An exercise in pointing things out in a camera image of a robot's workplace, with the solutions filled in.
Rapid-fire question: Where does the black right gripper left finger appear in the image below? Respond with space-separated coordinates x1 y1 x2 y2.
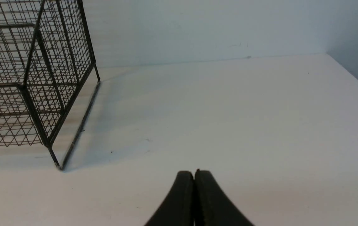
145 171 194 226

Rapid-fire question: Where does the black wire mesh shelf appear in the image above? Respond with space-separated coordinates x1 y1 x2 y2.
0 0 100 171

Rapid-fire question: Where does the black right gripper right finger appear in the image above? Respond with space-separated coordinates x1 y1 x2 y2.
194 169 253 226

